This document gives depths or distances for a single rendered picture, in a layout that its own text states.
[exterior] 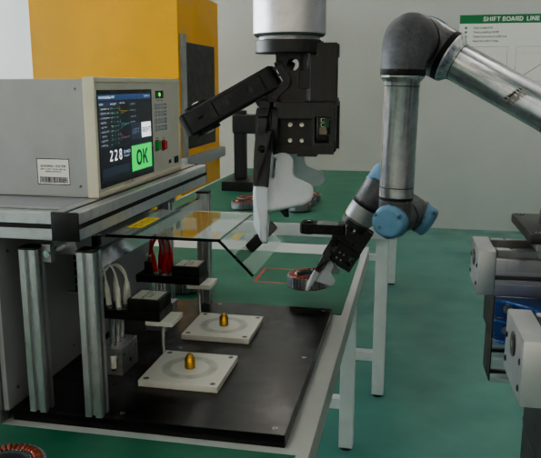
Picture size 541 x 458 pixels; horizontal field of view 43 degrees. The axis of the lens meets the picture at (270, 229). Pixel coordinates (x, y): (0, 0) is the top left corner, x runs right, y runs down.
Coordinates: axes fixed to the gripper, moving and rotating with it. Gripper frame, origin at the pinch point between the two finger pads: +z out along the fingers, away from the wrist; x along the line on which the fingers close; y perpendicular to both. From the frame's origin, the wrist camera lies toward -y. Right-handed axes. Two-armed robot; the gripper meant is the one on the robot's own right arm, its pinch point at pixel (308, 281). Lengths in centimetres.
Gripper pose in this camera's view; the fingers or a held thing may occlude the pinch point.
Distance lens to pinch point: 178.7
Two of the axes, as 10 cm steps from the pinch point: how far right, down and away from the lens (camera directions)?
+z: -4.9, 8.3, 2.7
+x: 2.0, -2.0, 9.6
